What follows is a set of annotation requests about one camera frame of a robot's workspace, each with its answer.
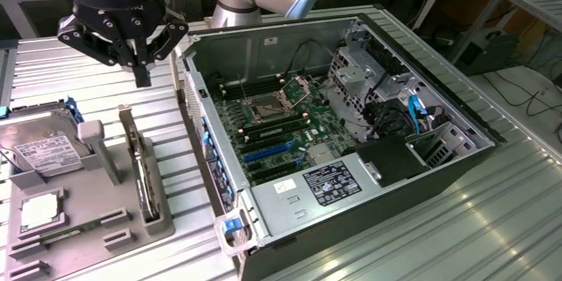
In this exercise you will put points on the low-profile graphics card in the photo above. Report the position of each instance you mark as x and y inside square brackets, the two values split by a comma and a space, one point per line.
[140, 162]

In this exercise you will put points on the black RAM slot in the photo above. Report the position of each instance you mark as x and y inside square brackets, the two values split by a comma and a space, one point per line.
[250, 83]
[254, 91]

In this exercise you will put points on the blue expansion slot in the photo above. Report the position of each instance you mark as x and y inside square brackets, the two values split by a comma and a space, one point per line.
[266, 153]

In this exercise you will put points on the black expansion slot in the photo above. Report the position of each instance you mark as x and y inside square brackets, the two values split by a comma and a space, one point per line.
[273, 169]

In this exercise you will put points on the blue disk carrier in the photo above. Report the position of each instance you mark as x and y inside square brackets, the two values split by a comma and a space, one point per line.
[72, 113]

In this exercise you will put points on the thin metal locking lever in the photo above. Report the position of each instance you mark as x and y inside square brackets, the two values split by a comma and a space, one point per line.
[243, 88]

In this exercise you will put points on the white case sticker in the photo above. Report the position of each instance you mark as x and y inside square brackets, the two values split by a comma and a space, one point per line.
[271, 40]

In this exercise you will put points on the CPU socket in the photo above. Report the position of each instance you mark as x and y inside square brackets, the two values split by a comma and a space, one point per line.
[266, 108]

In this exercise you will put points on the metal socket cover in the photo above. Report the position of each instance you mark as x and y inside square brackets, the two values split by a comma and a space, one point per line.
[299, 80]

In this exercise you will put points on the silver hard disk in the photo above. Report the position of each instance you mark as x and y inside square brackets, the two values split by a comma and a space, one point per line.
[39, 143]

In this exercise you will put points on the black labelled RAM stick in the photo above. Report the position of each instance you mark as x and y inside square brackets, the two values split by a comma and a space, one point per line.
[274, 131]

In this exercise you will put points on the green motherboard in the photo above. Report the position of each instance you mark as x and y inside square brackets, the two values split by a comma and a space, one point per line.
[317, 123]

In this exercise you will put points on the silver perforated disk bay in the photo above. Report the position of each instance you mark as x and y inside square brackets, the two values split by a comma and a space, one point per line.
[351, 73]

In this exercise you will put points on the grey parts rack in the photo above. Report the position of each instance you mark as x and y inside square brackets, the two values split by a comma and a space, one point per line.
[87, 195]

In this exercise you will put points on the silver chipset heatsink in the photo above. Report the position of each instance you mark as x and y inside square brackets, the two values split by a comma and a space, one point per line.
[322, 155]

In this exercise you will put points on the small white sticker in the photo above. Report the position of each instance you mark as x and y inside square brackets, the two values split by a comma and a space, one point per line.
[283, 185]

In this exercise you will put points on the silver CPU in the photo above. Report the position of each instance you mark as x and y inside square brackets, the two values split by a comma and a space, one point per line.
[39, 210]

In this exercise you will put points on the black power supply label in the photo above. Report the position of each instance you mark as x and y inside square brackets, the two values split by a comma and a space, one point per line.
[333, 182]

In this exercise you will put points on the green RAM stick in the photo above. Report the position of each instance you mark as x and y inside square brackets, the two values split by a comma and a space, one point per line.
[75, 230]

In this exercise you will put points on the blue case latch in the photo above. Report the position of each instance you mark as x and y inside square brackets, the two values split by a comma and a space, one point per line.
[231, 226]

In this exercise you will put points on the silver power supply unit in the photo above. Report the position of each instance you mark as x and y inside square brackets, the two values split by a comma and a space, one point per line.
[285, 215]

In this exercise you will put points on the black plastic shroud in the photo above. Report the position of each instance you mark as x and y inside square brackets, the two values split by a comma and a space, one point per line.
[390, 159]

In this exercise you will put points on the silver vented disk bay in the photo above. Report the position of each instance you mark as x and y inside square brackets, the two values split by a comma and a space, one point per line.
[434, 149]

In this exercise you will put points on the black floor device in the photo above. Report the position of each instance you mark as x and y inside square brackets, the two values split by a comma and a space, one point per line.
[492, 50]

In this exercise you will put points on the open black PC case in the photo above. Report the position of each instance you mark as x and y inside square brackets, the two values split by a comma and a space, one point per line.
[307, 261]

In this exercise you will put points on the grey case corner bracket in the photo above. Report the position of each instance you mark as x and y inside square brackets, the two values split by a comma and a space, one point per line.
[183, 50]
[233, 245]

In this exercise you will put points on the grey metal rail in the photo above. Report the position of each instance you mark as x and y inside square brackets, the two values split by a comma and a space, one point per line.
[8, 70]

